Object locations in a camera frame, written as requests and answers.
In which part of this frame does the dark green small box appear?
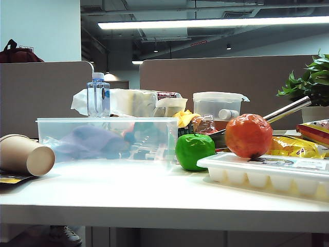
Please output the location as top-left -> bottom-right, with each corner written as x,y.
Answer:
178,125 -> 194,137

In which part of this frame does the transparent plastic storage box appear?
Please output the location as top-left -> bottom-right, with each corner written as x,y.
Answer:
35,117 -> 180,170

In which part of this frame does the white ice cube tray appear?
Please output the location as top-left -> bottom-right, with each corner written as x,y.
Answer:
196,151 -> 329,203

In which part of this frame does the white plastic cup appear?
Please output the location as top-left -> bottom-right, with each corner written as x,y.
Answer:
154,98 -> 189,118

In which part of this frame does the yellow crumpled cloth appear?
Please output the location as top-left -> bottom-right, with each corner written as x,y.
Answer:
172,110 -> 201,129

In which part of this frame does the red white printed carton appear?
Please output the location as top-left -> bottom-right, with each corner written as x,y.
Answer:
156,92 -> 182,101

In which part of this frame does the clear wrapped brown snack pack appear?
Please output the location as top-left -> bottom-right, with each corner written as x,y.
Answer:
191,115 -> 220,135

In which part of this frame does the green toy apple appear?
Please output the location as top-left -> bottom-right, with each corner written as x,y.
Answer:
175,132 -> 216,172

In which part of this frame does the white plastic bag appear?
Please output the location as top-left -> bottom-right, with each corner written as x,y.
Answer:
70,88 -> 159,118

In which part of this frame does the round clear lidded container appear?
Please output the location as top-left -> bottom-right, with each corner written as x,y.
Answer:
192,92 -> 250,131

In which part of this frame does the small white pill bottle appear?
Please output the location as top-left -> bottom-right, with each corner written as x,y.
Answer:
218,109 -> 240,120

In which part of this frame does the clear plastic water bottle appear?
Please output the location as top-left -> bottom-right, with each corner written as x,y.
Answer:
86,72 -> 111,118

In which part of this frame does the purple cloth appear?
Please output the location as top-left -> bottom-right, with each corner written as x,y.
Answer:
60,125 -> 124,159

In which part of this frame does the wide grey desk partition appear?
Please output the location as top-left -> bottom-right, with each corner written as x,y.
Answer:
139,54 -> 329,131

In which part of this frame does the long ceiling light strip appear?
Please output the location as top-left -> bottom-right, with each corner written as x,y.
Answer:
97,15 -> 329,30

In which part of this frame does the small grey desk partition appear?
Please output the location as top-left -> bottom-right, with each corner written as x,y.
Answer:
0,60 -> 95,140

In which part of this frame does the brown paper cup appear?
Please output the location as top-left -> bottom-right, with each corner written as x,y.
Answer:
0,133 -> 56,177

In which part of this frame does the white sneaker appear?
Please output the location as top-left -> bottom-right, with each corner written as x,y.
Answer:
50,225 -> 83,245

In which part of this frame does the white plant pot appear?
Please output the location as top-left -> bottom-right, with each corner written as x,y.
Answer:
301,105 -> 329,124

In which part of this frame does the red yellow striped snack bag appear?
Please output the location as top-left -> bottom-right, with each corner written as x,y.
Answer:
296,118 -> 329,149

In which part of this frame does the green leafy plant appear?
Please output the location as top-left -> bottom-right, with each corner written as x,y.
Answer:
277,50 -> 329,108

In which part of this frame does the dark red backpack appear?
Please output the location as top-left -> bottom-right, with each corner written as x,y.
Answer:
0,39 -> 45,64

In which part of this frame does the black yellow flat packet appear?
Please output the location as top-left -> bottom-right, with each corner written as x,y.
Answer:
0,168 -> 39,185

